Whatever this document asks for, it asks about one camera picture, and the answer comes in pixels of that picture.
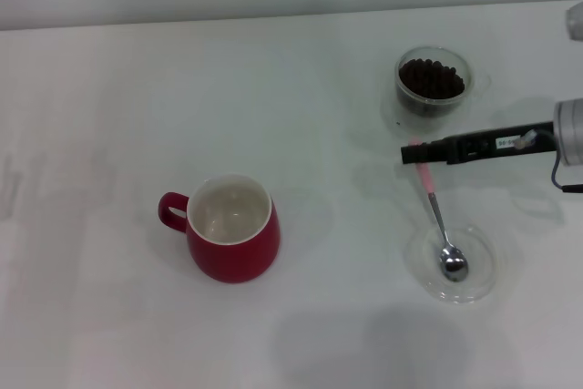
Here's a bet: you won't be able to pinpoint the dark coffee beans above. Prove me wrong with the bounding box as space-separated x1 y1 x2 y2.
398 57 465 117

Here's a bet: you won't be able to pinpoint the dark right gripper cable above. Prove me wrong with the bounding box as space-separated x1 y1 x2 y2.
513 128 583 195

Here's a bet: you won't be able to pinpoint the clear glass saucer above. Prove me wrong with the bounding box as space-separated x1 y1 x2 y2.
380 83 462 142

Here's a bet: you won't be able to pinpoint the clear glass dish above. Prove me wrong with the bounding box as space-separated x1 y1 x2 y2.
407 223 497 305

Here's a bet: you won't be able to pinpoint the pink handled metal spoon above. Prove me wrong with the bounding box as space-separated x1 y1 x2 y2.
408 136 470 283

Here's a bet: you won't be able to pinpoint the red ceramic mug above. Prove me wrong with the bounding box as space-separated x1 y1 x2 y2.
158 173 281 284

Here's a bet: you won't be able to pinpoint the clear glass cup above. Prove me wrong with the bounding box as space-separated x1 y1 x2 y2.
394 46 492 120

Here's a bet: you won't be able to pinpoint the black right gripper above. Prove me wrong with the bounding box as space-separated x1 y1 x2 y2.
400 120 558 167

